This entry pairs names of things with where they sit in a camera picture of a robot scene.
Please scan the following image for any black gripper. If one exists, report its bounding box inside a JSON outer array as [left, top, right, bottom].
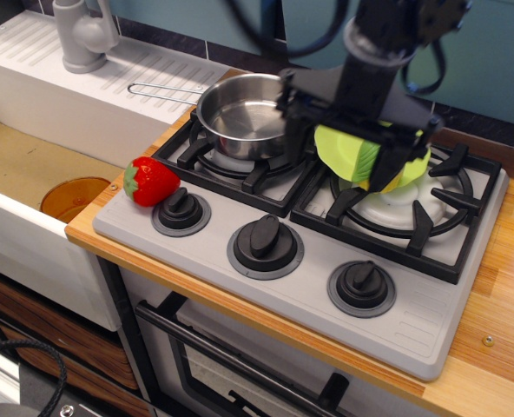
[[275, 41, 445, 195]]

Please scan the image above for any light green plastic plate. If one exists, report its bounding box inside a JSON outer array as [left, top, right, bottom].
[[314, 125, 432, 194]]

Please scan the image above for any toy corncob with green husk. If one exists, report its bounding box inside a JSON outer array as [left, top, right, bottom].
[[351, 141, 404, 195]]

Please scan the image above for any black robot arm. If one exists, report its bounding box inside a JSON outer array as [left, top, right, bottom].
[[277, 1, 471, 192]]

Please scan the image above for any stainless steel pot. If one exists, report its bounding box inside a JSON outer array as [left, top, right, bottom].
[[128, 74, 287, 161]]

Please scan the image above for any middle black stove knob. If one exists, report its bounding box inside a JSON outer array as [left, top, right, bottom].
[[227, 215, 305, 281]]

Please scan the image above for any black stove knob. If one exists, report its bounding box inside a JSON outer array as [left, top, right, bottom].
[[227, 215, 305, 281], [151, 187, 211, 238], [327, 261, 396, 319]]

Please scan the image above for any grey toy stove top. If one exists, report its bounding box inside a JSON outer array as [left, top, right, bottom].
[[92, 108, 511, 383]]

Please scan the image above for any right black stove knob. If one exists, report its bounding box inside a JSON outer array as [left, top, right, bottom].
[[327, 261, 396, 319]]

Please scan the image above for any left black stove knob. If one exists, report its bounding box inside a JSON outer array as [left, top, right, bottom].
[[151, 187, 211, 238]]

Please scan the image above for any red toy strawberry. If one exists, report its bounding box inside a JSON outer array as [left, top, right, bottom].
[[123, 156, 181, 207]]

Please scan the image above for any left black burner grate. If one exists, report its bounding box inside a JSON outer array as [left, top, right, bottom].
[[154, 111, 324, 219]]

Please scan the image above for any black burner grate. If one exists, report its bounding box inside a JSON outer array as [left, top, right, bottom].
[[154, 111, 324, 219], [290, 140, 508, 284]]

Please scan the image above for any right black burner grate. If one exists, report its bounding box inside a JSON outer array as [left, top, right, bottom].
[[290, 140, 508, 284]]

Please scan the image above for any left teal cabinet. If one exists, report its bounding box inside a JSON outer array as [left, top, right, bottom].
[[110, 0, 261, 55]]

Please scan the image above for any toy oven door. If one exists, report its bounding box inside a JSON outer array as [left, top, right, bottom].
[[122, 271, 428, 416]]

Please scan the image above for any grey toy faucet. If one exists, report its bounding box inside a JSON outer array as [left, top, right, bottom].
[[52, 0, 120, 74]]

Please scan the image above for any white toy sink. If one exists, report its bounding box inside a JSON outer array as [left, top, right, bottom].
[[0, 11, 227, 331]]

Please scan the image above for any wood grain drawer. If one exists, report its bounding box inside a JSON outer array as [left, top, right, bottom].
[[0, 268, 154, 417]]

